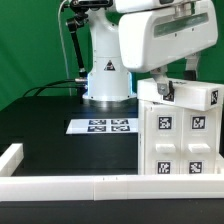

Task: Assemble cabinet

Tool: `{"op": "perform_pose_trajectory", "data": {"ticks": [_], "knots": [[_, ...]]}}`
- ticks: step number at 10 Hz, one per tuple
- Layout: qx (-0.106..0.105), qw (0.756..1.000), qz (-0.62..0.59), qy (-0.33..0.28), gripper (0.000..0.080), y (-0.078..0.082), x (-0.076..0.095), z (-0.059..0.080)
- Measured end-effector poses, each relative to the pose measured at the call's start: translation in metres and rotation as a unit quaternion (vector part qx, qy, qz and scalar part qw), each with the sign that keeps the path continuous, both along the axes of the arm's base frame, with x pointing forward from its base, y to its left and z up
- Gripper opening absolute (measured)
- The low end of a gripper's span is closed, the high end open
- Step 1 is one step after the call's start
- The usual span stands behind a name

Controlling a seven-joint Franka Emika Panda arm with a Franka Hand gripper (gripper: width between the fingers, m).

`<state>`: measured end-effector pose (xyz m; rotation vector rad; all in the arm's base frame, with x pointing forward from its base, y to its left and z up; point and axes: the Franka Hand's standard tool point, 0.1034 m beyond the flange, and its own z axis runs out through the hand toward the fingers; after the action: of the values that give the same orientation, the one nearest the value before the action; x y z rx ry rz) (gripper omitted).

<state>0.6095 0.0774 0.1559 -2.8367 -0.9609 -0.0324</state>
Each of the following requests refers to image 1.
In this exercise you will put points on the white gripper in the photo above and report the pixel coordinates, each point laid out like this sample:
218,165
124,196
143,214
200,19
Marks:
153,33

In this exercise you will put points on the white cabinet top block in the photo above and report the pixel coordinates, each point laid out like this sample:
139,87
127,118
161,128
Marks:
194,95

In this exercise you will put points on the white cabinet door panel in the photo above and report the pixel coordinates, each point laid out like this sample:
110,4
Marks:
199,141
162,139

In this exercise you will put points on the white cabinet body box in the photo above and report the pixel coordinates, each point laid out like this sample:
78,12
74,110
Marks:
143,105

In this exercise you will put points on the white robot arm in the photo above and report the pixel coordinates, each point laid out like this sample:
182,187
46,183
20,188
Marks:
109,81

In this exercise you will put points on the white marker base plate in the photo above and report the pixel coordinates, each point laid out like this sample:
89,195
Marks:
105,126

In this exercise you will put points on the white U-shaped fence frame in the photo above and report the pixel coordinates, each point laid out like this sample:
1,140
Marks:
112,187

